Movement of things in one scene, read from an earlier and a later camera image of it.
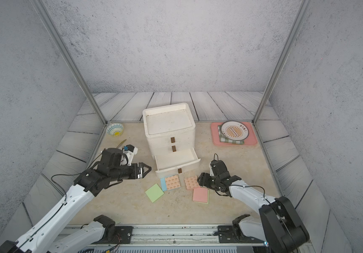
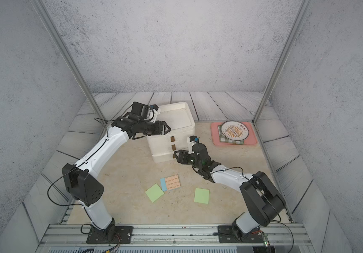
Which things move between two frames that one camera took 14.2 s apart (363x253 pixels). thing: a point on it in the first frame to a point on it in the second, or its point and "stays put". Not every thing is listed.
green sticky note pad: x=154 y=193 stays put
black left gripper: x=141 y=173 to x=156 y=130
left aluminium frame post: x=47 y=16 stays put
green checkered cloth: x=225 y=139 stays put
